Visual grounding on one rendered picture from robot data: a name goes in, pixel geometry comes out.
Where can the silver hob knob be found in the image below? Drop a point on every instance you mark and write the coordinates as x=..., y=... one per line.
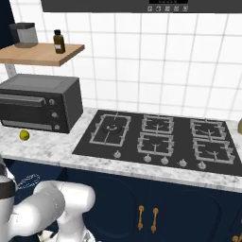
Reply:
x=117, y=154
x=164, y=161
x=147, y=158
x=182, y=163
x=202, y=165

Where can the white shelf bracket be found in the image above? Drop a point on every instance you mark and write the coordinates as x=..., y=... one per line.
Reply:
x=10, y=70

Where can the yellow-green lime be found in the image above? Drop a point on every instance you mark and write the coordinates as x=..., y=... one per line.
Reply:
x=24, y=135

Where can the navy cupboard door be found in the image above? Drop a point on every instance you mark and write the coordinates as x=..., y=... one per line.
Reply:
x=116, y=204
x=192, y=214

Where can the wooden wall shelf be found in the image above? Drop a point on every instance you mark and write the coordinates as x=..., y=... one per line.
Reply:
x=34, y=55

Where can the black range hood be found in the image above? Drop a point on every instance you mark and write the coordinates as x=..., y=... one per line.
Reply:
x=94, y=5

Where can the grey canister with black lid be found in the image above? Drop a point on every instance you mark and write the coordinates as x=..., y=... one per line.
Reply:
x=25, y=36

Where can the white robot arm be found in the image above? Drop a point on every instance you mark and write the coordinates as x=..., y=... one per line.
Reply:
x=38, y=208

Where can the brown glass bottle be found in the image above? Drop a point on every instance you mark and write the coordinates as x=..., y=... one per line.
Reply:
x=59, y=42

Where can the olive green round object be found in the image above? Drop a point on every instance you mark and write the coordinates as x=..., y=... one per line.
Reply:
x=240, y=126

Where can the navy open drawer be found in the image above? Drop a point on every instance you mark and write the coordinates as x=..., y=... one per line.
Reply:
x=50, y=172

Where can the black gas hob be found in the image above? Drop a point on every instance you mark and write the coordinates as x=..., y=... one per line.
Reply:
x=181, y=138

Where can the black toaster oven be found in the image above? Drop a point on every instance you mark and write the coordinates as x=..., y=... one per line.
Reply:
x=67, y=100

